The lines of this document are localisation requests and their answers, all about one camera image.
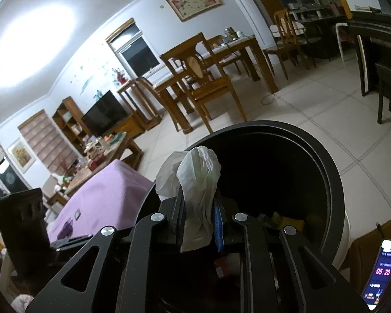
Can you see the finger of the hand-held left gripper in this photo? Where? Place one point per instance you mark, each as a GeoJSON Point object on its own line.
{"type": "Point", "coordinates": [71, 243]}
{"type": "Point", "coordinates": [19, 234]}

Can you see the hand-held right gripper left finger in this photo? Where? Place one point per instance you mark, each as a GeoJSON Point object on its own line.
{"type": "Point", "coordinates": [174, 221]}

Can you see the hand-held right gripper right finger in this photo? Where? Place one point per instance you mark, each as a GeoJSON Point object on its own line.
{"type": "Point", "coordinates": [218, 228]}

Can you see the white plush toy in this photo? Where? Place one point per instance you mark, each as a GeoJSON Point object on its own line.
{"type": "Point", "coordinates": [195, 186]}

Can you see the black trash bin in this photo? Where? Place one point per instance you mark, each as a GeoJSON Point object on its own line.
{"type": "Point", "coordinates": [280, 156]}

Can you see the small dark printed packet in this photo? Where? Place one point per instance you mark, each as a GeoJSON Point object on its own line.
{"type": "Point", "coordinates": [78, 214]}

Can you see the glass balcony door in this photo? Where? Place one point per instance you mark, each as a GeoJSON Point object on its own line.
{"type": "Point", "coordinates": [3, 182]}

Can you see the purple tablecloth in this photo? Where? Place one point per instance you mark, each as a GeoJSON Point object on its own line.
{"type": "Point", "coordinates": [110, 189]}

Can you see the small framed picture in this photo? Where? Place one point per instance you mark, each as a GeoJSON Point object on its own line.
{"type": "Point", "coordinates": [21, 155]}

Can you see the wooden coffee table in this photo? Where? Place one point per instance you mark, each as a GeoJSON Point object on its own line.
{"type": "Point", "coordinates": [127, 143]}

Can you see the striped roller blind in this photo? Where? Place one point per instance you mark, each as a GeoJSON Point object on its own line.
{"type": "Point", "coordinates": [45, 140]}

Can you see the wooden television cabinet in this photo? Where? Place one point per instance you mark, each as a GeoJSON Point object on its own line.
{"type": "Point", "coordinates": [130, 125]}

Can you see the black television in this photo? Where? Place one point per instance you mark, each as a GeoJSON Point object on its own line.
{"type": "Point", "coordinates": [104, 114]}

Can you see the wooden bookshelf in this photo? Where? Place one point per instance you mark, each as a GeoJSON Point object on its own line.
{"type": "Point", "coordinates": [59, 112]}

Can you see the tall wooden plant stand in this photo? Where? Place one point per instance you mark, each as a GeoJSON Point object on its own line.
{"type": "Point", "coordinates": [127, 86]}

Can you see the red vase with flowers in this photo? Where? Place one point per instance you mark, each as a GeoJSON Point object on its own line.
{"type": "Point", "coordinates": [120, 78]}

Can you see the smartphone with lit screen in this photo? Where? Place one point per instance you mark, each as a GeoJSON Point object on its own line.
{"type": "Point", "coordinates": [379, 274]}

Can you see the white framed window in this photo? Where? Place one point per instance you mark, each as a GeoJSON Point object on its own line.
{"type": "Point", "coordinates": [137, 52]}

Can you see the wooden dining table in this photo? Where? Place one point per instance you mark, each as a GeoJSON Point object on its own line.
{"type": "Point", "coordinates": [244, 43]}

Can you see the white standing air conditioner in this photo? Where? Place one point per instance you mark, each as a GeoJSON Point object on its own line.
{"type": "Point", "coordinates": [247, 13]}

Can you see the large framed picture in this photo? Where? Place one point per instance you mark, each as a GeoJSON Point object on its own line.
{"type": "Point", "coordinates": [194, 3]}

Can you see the white plastic chair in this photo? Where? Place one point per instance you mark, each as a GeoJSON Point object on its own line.
{"type": "Point", "coordinates": [340, 27]}

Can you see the dark wooden table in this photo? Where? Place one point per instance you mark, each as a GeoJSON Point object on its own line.
{"type": "Point", "coordinates": [378, 32]}

